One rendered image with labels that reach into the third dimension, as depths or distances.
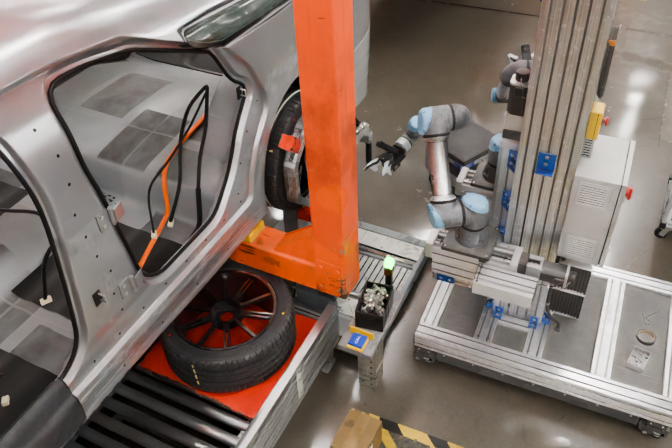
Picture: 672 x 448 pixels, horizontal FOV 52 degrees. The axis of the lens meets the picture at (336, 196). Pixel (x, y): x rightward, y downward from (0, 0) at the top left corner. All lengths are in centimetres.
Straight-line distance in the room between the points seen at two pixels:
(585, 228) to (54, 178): 214
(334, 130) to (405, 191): 212
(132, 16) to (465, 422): 239
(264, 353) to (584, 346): 159
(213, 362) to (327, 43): 152
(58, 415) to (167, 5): 156
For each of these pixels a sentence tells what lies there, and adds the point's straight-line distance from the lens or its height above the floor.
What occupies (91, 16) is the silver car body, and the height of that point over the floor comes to 199.
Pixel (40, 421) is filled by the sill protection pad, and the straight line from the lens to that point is 267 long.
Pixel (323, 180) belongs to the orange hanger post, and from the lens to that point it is 286.
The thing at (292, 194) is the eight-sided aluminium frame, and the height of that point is 77.
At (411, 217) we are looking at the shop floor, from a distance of 453.
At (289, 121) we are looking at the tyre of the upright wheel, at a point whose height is 114.
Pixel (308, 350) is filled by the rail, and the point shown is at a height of 39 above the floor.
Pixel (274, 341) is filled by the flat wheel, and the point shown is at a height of 50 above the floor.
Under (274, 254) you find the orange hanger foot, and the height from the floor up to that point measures 68.
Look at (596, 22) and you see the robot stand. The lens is 270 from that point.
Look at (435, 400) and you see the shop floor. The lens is 362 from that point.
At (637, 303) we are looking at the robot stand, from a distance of 397.
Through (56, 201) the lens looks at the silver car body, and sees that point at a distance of 237.
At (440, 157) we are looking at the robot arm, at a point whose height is 122.
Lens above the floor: 301
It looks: 40 degrees down
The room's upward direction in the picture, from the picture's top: 3 degrees counter-clockwise
